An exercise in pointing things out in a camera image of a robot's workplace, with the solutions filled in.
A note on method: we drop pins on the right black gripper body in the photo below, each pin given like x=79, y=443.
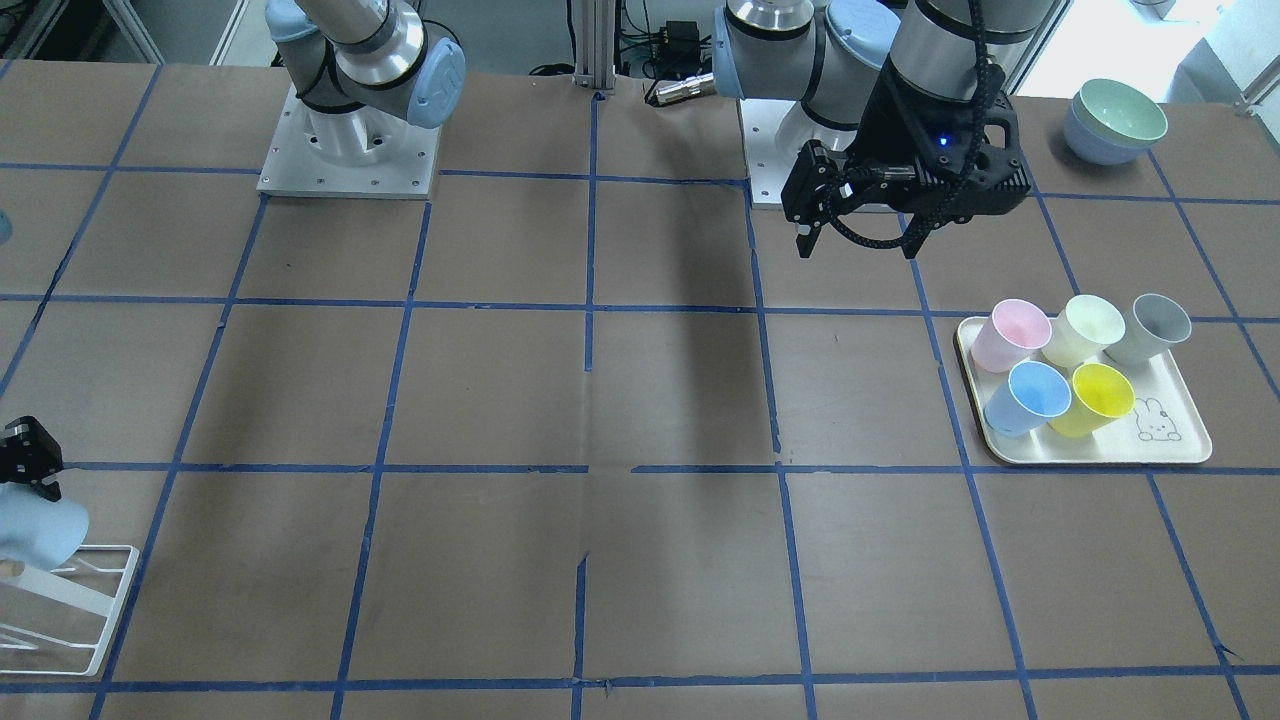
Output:
x=25, y=455

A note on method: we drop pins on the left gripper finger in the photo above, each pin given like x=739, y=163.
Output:
x=919, y=228
x=811, y=194

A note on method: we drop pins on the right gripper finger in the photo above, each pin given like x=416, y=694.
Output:
x=48, y=489

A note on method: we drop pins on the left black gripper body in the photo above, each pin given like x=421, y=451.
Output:
x=893, y=122

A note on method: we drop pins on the light blue plastic cup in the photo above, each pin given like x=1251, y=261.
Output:
x=40, y=533

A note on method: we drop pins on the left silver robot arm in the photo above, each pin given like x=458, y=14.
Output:
x=829, y=58

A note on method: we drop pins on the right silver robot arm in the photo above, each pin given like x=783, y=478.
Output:
x=364, y=72

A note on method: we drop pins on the pink plastic cup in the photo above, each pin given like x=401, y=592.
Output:
x=1013, y=331

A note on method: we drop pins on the pale green plastic cup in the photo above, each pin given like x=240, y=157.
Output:
x=1085, y=327

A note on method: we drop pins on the blue plastic cup on tray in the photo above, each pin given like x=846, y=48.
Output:
x=1032, y=394

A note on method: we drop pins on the yellow plastic cup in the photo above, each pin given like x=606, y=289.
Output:
x=1099, y=395

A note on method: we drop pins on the grey plastic cup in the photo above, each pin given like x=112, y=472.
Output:
x=1154, y=323

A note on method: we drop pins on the stacked green blue bowls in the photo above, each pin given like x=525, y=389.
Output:
x=1110, y=123

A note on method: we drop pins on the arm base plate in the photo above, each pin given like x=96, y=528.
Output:
x=365, y=154
x=773, y=131

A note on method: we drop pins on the white wire cup rack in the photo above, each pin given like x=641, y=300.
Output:
x=61, y=622

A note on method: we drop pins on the aluminium frame post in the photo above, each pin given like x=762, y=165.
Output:
x=594, y=43

